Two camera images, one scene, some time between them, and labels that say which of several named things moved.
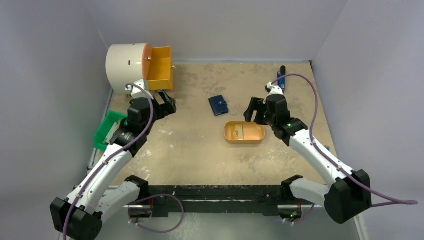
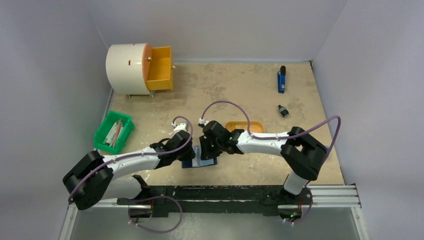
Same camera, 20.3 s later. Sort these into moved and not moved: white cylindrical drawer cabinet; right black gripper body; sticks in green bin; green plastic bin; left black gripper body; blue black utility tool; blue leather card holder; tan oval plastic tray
Moved: blue leather card holder; right black gripper body; left black gripper body
Not moved: green plastic bin; blue black utility tool; sticks in green bin; tan oval plastic tray; white cylindrical drawer cabinet
